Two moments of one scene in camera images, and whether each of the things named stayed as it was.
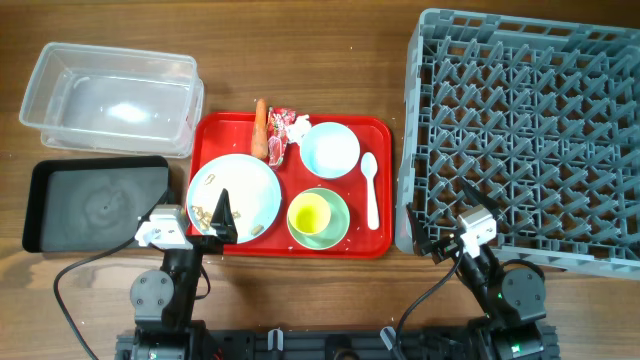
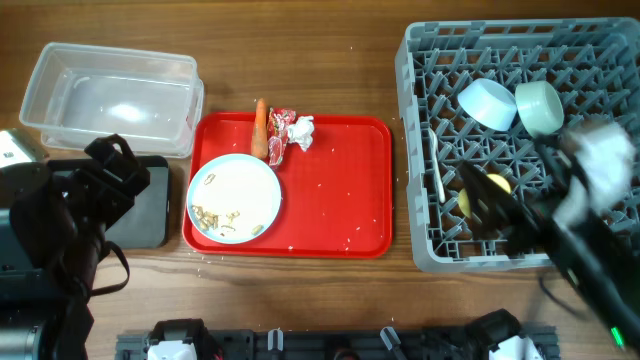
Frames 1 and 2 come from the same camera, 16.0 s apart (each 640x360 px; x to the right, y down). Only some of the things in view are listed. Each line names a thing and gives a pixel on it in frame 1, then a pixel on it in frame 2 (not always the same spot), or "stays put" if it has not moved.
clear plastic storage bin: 115,99 stays put
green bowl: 336,228 → 540,107
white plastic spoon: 369,166 → 437,173
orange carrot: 259,146 stays put
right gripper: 422,242 → 498,211
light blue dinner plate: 253,189 stays put
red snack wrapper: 278,120 stays put
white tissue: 298,129 stays put
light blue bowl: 330,149 → 488,104
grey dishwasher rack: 542,119 stays put
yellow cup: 309,213 → 497,179
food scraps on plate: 205,218 stays put
